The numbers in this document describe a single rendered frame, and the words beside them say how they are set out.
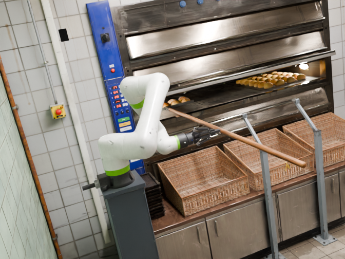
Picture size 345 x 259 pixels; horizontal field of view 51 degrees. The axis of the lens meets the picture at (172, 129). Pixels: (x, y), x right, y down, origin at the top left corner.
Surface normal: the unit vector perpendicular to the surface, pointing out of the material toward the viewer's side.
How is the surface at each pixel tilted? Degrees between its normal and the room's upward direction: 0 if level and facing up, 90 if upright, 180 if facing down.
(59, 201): 90
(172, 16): 90
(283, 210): 90
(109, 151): 89
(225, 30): 70
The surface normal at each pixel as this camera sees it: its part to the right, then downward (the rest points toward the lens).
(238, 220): 0.33, 0.21
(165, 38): 0.25, -0.13
